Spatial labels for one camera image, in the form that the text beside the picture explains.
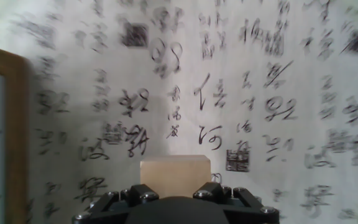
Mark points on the wooden picture frame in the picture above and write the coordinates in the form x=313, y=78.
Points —
x=17, y=140

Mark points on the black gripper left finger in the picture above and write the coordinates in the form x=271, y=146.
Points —
x=110, y=203

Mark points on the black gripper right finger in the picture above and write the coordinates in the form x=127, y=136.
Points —
x=244, y=203

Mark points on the beige calligraphy print cloth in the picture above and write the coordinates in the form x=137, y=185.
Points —
x=228, y=77

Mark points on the light wooden block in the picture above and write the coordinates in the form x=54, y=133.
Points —
x=176, y=174

